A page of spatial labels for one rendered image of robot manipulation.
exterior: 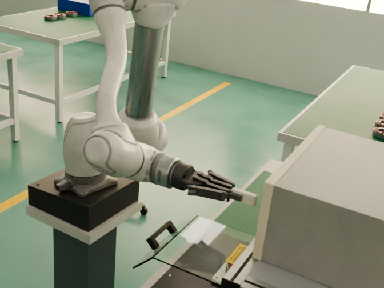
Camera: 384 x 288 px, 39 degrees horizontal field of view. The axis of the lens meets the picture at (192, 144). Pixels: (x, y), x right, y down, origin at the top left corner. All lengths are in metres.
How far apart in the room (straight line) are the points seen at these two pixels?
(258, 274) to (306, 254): 0.12
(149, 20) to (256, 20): 4.63
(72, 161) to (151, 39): 0.54
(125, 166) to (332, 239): 0.53
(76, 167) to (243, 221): 0.67
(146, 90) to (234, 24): 4.59
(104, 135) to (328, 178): 0.54
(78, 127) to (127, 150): 0.64
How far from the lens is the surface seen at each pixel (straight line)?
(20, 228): 3.43
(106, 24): 1.66
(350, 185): 1.28
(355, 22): 6.05
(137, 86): 1.93
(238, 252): 1.42
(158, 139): 2.08
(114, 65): 1.56
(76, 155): 2.02
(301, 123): 3.23
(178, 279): 1.78
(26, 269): 3.10
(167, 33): 6.11
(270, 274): 1.28
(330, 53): 6.16
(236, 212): 2.20
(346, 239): 1.22
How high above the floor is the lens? 1.87
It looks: 24 degrees down
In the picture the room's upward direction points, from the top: 6 degrees clockwise
